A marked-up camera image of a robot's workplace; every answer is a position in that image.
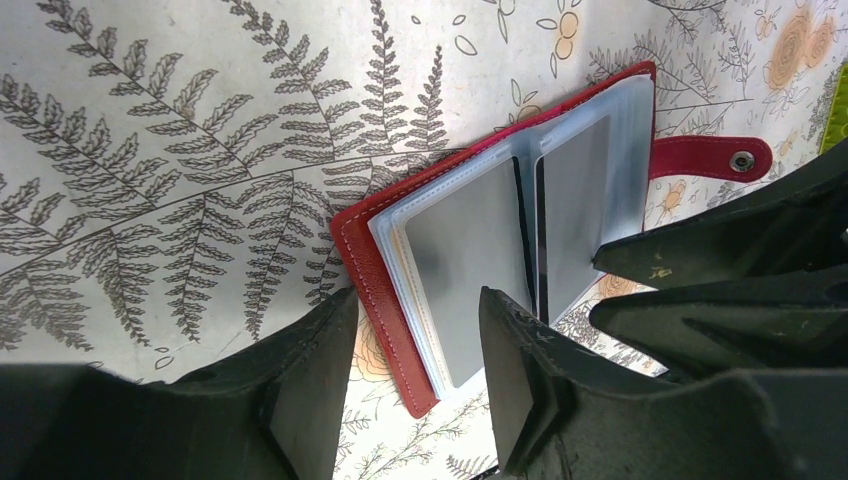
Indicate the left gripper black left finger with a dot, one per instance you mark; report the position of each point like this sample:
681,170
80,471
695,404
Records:
270,411

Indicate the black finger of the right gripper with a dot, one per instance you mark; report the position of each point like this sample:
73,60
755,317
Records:
797,223
793,320

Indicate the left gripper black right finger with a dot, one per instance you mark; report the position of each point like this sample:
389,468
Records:
560,411

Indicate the black credit card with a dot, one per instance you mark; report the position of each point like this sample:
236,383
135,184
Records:
469,239
570,181

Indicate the red leather card holder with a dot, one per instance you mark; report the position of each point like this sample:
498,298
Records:
374,248

